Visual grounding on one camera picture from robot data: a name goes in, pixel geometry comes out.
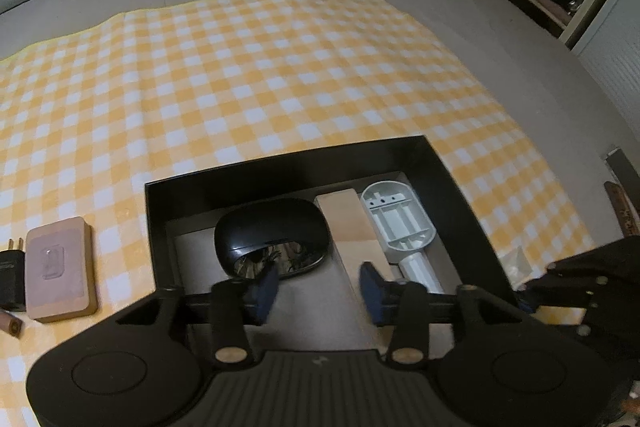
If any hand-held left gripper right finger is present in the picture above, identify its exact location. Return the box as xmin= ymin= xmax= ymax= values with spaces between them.
xmin=359 ymin=261 xmax=533 ymax=365

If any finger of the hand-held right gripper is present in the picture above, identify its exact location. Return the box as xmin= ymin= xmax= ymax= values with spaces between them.
xmin=517 ymin=237 xmax=640 ymax=343

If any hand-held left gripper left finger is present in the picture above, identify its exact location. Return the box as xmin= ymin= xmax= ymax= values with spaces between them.
xmin=116 ymin=264 xmax=281 ymax=365

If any black oval mirror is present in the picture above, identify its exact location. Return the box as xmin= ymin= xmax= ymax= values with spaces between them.
xmin=214 ymin=198 xmax=331 ymax=280

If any light wooden block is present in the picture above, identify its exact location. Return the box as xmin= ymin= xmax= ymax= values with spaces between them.
xmin=316 ymin=188 xmax=396 ymax=303

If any white plastic handle tool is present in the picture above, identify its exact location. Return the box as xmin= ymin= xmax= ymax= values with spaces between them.
xmin=360 ymin=179 xmax=446 ymax=295

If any black cardboard box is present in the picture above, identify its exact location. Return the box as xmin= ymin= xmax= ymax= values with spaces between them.
xmin=144 ymin=134 xmax=517 ymax=350

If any brown rectangular block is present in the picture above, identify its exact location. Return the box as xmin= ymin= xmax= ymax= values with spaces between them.
xmin=25 ymin=216 xmax=98 ymax=323

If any black charger plug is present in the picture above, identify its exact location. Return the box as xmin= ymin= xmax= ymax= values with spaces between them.
xmin=0 ymin=237 xmax=27 ymax=314

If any dark flat object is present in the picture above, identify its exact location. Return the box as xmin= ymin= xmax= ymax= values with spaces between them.
xmin=604 ymin=148 xmax=640 ymax=240

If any clear plastic bag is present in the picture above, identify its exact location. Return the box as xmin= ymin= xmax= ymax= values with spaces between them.
xmin=500 ymin=247 xmax=533 ymax=280

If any yellow white checkered mat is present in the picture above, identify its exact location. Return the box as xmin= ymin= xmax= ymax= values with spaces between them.
xmin=0 ymin=0 xmax=598 ymax=427

